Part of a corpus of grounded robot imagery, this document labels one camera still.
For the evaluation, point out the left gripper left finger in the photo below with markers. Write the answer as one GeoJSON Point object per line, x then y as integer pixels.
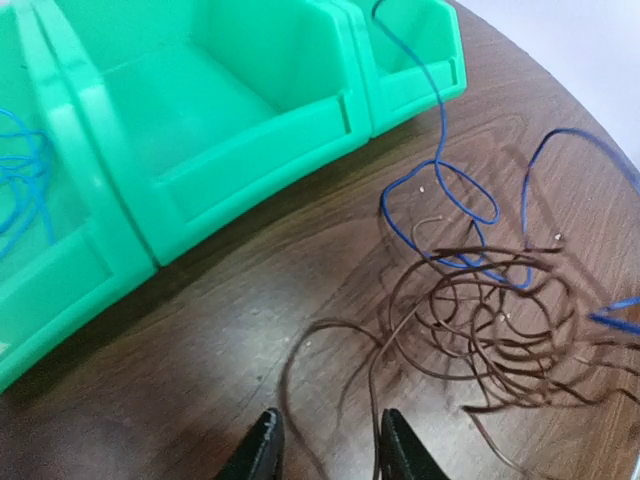
{"type": "Point", "coordinates": [260, 454]}

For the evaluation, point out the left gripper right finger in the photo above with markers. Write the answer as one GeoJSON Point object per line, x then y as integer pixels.
{"type": "Point", "coordinates": [402, 454]}

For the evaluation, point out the green bin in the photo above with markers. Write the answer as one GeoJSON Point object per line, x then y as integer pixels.
{"type": "Point", "coordinates": [200, 110]}
{"type": "Point", "coordinates": [410, 56]}
{"type": "Point", "coordinates": [68, 250]}

